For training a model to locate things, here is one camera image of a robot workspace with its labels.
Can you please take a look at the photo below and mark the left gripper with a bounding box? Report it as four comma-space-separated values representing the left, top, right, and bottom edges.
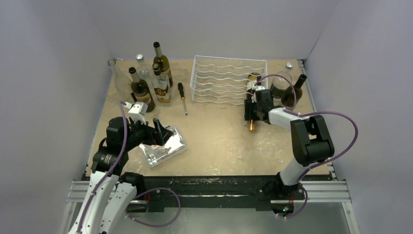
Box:
122, 116, 172, 150

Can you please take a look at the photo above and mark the red bottle gold foil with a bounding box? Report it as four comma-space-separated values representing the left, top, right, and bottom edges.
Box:
244, 72, 261, 132

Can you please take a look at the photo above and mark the dark green bottle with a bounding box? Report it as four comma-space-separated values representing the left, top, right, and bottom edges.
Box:
281, 74, 307, 110

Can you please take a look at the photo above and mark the dark bottle silver collar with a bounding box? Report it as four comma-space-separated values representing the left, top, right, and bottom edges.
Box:
129, 67, 156, 113

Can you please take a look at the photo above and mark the small dark bottle gold cap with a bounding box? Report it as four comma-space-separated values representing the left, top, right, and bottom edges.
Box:
152, 63, 172, 106

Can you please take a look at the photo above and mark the white wire wine rack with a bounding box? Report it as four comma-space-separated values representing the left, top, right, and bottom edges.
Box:
190, 55, 267, 106

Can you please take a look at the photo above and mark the tall clear bottle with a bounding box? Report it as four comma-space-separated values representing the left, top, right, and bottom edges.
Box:
107, 58, 135, 103

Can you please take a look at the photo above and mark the clear bottle silver cap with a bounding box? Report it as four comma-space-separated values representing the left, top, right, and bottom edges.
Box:
136, 54, 156, 95

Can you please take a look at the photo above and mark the dark labelled wine bottle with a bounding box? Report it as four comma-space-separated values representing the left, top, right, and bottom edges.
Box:
153, 41, 173, 87

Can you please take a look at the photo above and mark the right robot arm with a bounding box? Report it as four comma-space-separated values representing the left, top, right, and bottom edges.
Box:
244, 88, 335, 198

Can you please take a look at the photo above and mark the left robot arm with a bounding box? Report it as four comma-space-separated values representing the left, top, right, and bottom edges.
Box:
69, 117, 174, 234

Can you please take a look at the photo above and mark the clear plastic parts box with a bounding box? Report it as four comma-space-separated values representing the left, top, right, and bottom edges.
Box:
138, 125, 188, 168

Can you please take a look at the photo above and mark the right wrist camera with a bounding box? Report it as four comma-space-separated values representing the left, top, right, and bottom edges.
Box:
247, 81, 266, 98

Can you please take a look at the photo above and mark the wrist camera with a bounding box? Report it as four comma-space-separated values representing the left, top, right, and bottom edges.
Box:
123, 102, 148, 125
247, 81, 266, 98

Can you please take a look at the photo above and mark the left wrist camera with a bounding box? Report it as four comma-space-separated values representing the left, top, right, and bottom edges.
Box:
123, 102, 148, 125

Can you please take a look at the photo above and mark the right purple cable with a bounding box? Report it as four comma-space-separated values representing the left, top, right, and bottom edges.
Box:
255, 74, 359, 181

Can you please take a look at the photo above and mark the black handled screwdriver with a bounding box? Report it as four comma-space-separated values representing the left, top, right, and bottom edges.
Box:
178, 82, 188, 116

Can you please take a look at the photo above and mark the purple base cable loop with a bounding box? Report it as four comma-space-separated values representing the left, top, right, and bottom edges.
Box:
126, 187, 181, 228

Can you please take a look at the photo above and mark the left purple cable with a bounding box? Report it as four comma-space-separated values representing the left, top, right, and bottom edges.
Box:
75, 100, 130, 234

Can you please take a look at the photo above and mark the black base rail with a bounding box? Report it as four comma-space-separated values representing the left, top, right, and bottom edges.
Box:
131, 175, 306, 215

